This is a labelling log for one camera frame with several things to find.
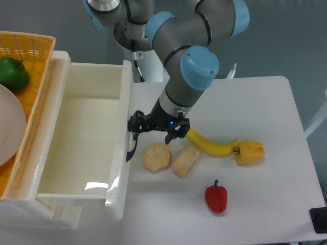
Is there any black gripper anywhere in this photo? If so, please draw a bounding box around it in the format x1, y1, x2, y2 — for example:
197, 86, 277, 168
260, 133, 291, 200
128, 98, 190, 144

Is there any black top drawer handle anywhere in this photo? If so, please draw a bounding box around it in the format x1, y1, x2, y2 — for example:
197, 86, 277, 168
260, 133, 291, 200
126, 133, 138, 162

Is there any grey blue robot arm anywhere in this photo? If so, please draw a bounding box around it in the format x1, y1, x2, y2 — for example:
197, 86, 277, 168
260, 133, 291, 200
84, 1, 250, 143

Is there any white drawer cabinet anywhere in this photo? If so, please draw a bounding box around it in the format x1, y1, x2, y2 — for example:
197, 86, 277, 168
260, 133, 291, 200
1, 51, 81, 229

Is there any round bread roll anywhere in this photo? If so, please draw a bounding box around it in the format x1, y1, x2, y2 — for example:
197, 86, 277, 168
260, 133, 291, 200
142, 143, 172, 172

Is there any rectangular bread slice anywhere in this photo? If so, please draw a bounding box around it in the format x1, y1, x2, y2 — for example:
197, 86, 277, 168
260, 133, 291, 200
172, 145, 200, 178

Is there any yellow banana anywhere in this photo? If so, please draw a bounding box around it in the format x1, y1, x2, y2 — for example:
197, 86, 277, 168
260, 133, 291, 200
186, 128, 239, 157

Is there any red bell pepper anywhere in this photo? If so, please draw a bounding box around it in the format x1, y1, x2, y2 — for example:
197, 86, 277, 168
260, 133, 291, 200
205, 179, 228, 213

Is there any yellow bell pepper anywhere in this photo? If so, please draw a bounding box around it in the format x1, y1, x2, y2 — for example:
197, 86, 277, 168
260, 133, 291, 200
233, 140, 265, 165

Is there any orange woven basket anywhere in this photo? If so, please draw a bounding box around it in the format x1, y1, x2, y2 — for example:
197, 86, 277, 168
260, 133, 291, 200
0, 31, 56, 201

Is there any beige round plate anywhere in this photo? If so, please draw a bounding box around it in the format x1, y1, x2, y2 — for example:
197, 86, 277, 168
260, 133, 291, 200
1, 85, 26, 165

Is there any green bell pepper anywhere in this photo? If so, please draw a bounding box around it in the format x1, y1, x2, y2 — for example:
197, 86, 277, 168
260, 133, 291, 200
1, 57, 30, 92

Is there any black device at edge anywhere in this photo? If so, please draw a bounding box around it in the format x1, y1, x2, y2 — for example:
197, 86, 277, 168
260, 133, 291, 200
309, 207, 327, 234

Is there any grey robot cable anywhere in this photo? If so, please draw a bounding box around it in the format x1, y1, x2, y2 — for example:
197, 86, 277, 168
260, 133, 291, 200
130, 39, 146, 83

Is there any white frame bar right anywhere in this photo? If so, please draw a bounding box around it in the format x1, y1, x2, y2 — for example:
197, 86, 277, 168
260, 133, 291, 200
304, 101, 326, 138

